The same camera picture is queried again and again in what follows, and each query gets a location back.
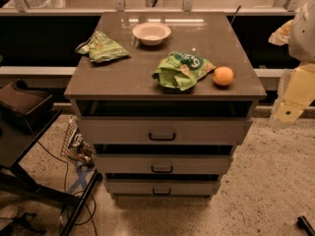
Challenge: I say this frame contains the dark brown box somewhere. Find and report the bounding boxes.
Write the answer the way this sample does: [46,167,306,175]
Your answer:
[0,80,54,125]

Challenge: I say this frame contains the black side table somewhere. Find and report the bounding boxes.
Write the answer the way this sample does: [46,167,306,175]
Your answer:
[0,109,100,236]

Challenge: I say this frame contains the green snack bag left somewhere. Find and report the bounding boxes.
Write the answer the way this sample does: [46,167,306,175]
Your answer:
[75,31,129,64]

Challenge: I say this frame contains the white paper bowl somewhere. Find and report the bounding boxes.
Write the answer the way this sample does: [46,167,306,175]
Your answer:
[132,23,171,46]

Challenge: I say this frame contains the black object bottom right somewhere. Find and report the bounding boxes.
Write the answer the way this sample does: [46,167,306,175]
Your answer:
[296,216,315,236]

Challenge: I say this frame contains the middle grey drawer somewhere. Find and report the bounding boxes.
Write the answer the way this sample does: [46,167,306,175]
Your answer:
[94,154,230,174]

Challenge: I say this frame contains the grey drawer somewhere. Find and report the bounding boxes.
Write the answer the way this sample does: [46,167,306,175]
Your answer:
[94,154,230,174]
[77,118,252,145]
[104,180,221,196]

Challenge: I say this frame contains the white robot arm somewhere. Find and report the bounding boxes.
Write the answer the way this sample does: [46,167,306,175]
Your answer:
[268,0,315,127]

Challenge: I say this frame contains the wire basket with items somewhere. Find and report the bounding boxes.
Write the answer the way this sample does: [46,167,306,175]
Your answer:
[61,116,95,168]

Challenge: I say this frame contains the top grey drawer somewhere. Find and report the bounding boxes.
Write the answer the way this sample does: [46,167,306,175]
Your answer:
[77,118,252,145]

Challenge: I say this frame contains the green rice chip bag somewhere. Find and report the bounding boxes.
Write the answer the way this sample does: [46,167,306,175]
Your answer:
[152,51,216,91]

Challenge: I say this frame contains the grey drawer cabinet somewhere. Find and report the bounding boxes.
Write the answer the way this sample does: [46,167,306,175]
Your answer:
[63,11,268,200]

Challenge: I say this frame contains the metal railing frame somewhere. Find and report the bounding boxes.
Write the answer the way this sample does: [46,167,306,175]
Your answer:
[0,0,315,17]

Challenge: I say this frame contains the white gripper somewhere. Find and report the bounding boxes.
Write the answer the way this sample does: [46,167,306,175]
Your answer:
[271,63,315,124]

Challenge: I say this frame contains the orange fruit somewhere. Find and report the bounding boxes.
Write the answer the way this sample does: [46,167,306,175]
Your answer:
[213,67,233,86]

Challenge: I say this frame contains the bottom grey drawer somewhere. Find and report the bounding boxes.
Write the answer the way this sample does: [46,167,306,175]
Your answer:
[104,180,221,196]

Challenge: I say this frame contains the black floor cable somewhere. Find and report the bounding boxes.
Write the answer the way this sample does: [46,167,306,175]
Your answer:
[36,141,98,236]

